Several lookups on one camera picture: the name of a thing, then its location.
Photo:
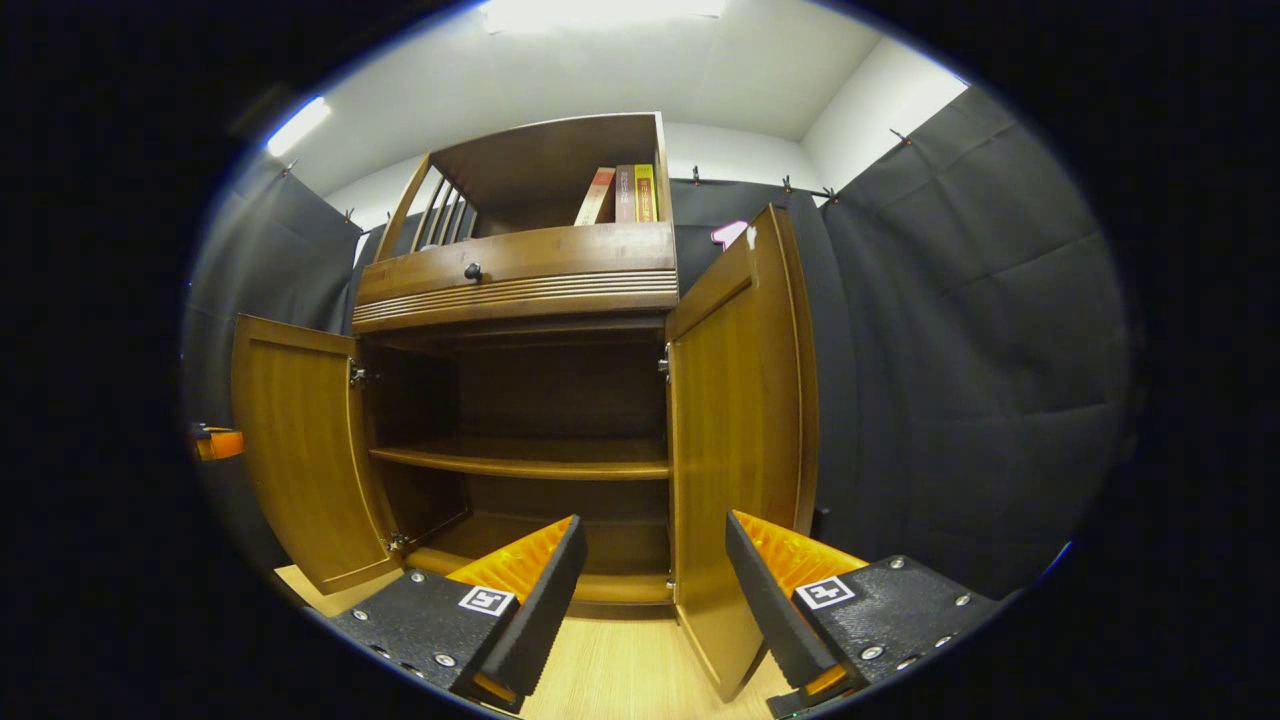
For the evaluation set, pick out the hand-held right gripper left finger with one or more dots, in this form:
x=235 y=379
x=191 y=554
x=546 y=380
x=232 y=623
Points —
x=545 y=600

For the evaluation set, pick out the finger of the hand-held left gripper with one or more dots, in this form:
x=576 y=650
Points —
x=222 y=443

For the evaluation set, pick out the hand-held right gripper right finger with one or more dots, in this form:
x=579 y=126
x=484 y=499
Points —
x=770 y=610

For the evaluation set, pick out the wooden cabinet door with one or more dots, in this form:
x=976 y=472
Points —
x=300 y=450
x=735 y=450

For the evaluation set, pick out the wooden inner cabinet shelf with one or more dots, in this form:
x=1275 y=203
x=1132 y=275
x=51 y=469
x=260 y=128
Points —
x=530 y=460

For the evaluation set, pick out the wooden cabinet drawer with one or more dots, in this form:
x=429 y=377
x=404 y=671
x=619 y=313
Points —
x=570 y=255

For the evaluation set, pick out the black round drawer knob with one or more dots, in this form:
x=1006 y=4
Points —
x=472 y=271

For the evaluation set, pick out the black backdrop cloth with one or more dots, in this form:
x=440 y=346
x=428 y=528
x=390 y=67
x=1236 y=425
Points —
x=950 y=350

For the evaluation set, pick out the ceiling light strip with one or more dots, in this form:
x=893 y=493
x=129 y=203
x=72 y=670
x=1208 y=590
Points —
x=298 y=125

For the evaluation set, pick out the red and white book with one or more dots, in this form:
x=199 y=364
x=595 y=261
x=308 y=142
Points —
x=598 y=197

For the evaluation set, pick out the maroon book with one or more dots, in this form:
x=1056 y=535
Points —
x=625 y=194

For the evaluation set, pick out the yellow book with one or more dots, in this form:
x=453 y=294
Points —
x=645 y=193

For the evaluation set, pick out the row of black cloth clips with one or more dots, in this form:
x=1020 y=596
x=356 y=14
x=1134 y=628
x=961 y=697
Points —
x=787 y=184

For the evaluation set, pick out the large ceiling light panel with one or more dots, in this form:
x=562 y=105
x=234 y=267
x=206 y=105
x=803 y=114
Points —
x=600 y=12

